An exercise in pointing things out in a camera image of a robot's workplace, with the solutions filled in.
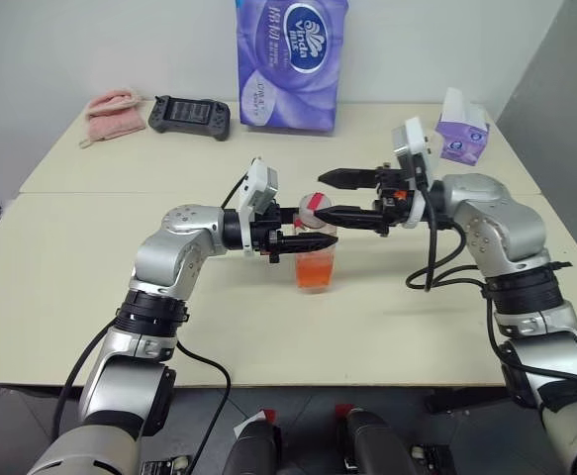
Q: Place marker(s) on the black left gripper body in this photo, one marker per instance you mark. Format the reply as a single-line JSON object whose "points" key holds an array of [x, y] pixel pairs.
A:
{"points": [[270, 225]]}

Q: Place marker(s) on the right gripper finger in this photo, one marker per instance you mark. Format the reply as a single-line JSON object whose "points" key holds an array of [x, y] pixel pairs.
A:
{"points": [[350, 217], [350, 178]]}

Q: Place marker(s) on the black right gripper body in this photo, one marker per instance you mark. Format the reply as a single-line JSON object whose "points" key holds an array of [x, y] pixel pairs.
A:
{"points": [[392, 200]]}

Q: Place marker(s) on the plastic cup with orange liquid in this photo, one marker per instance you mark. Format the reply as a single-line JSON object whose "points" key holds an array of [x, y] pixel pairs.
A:
{"points": [[314, 272]]}

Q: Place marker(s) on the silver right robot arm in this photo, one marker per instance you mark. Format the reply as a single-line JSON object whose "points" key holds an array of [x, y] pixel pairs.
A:
{"points": [[501, 218]]}

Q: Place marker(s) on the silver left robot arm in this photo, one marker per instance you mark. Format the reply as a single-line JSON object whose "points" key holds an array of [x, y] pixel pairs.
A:
{"points": [[169, 257]]}

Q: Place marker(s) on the small purple tissue box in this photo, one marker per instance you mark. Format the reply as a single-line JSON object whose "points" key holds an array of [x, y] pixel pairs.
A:
{"points": [[461, 143]]}

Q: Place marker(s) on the large purple tissue pack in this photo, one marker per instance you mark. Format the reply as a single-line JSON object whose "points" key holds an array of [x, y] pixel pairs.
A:
{"points": [[288, 74]]}

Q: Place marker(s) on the black handheld controller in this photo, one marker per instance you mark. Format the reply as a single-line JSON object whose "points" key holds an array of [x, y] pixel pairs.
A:
{"points": [[189, 116]]}

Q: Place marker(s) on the pink folded towel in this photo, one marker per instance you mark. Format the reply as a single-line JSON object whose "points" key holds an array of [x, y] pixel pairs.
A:
{"points": [[112, 119]]}

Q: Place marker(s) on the dark rounded shape red tag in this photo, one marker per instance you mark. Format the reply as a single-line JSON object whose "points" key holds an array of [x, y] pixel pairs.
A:
{"points": [[372, 440], [256, 445]]}

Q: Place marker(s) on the black white stand foot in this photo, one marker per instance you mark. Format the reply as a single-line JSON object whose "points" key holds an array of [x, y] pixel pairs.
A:
{"points": [[429, 460], [166, 466]]}

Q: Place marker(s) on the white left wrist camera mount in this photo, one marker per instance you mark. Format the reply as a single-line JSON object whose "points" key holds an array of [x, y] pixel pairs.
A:
{"points": [[260, 185]]}

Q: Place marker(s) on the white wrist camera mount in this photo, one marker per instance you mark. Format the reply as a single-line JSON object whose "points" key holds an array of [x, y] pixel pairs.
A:
{"points": [[260, 185], [414, 141]]}

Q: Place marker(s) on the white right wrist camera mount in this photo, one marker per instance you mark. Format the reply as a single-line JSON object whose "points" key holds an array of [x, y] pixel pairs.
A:
{"points": [[414, 141]]}

